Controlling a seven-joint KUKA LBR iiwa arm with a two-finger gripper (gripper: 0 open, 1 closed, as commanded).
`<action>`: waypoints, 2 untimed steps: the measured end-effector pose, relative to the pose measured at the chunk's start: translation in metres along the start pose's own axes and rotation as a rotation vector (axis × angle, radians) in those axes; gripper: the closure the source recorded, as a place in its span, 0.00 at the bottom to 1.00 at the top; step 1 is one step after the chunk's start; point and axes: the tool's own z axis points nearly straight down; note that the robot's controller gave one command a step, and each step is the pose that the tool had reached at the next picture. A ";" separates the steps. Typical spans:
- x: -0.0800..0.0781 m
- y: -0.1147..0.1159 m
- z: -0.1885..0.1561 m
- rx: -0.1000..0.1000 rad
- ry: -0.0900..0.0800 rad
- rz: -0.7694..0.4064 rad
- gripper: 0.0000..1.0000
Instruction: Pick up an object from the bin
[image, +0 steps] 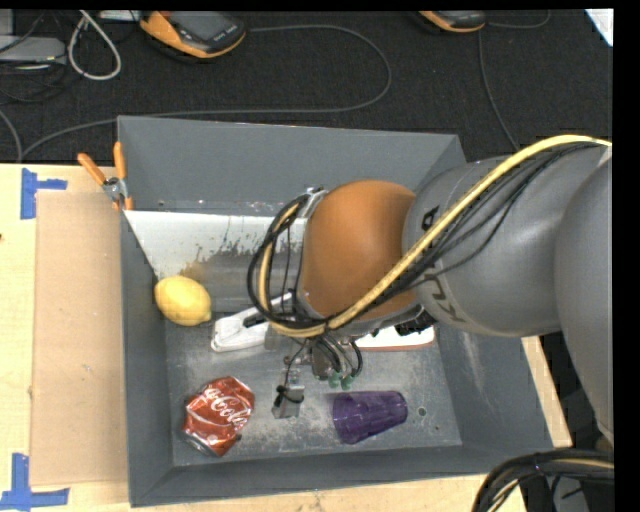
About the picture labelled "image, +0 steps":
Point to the crushed red soda can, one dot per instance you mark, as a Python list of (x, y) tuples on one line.
[(218, 415)]

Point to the yellow lemon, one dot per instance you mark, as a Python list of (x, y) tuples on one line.
[(182, 300)]

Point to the white flat box brown edge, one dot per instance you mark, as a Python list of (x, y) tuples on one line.
[(395, 343)]

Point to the white plastic clip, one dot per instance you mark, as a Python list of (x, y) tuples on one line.
[(235, 331)]

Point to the black cylinder on white bracket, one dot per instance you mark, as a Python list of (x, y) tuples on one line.
[(414, 328)]

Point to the purple plastic cup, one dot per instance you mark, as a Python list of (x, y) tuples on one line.
[(369, 416)]

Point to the grey metal bin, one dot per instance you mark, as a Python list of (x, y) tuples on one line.
[(200, 165)]

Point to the brown cardboard board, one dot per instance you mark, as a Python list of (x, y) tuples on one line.
[(75, 325)]

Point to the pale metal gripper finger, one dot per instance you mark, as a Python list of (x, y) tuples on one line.
[(296, 402), (279, 406)]

